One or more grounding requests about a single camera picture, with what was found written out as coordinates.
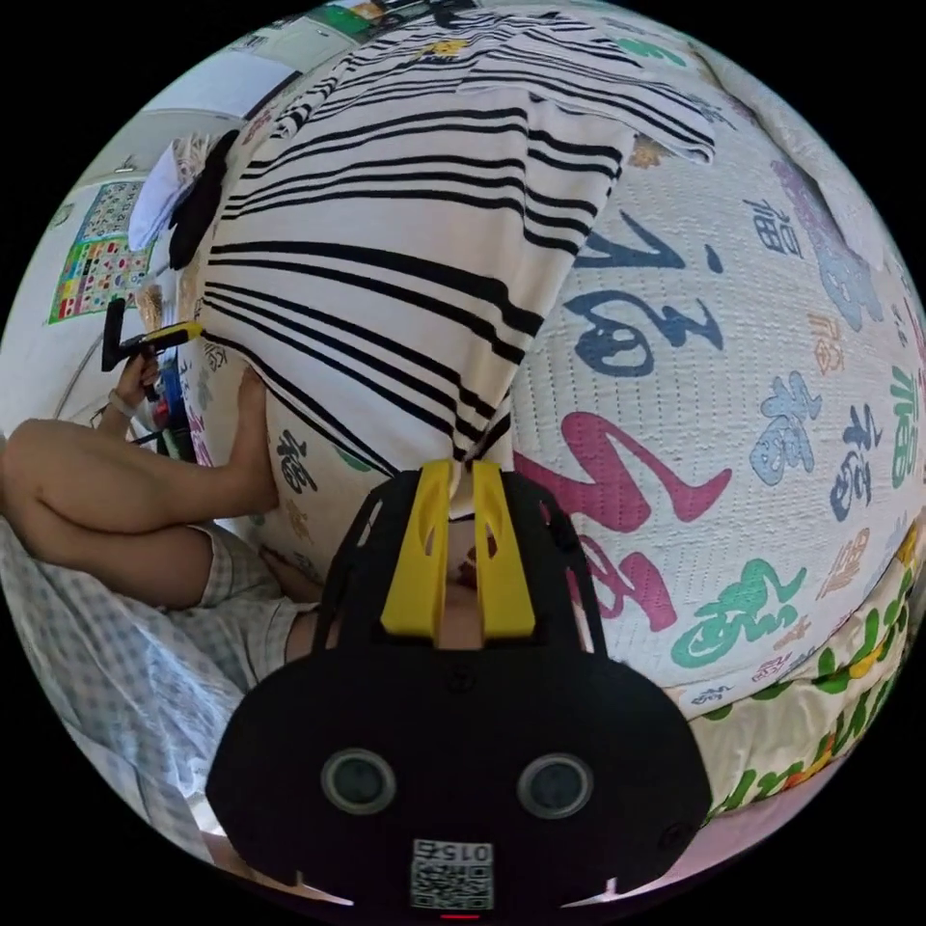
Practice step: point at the person's left hand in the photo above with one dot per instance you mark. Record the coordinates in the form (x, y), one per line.
(134, 380)

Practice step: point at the pile of clothes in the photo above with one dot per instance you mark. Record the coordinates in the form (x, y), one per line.
(199, 210)

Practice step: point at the person's left forearm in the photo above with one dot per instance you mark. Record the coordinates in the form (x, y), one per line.
(114, 412)

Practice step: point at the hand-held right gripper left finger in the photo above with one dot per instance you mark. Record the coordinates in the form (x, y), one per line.
(416, 564)

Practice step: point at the person's body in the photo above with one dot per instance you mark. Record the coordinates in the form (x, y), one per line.
(123, 521)

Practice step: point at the black and white striped shirt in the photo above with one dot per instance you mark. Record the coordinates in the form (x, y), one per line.
(376, 217)

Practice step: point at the bed with printed quilt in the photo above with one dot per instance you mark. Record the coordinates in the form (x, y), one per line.
(687, 448)

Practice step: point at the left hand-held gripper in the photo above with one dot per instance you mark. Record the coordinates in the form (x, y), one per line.
(137, 351)

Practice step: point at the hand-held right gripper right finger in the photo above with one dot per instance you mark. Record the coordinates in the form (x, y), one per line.
(506, 571)

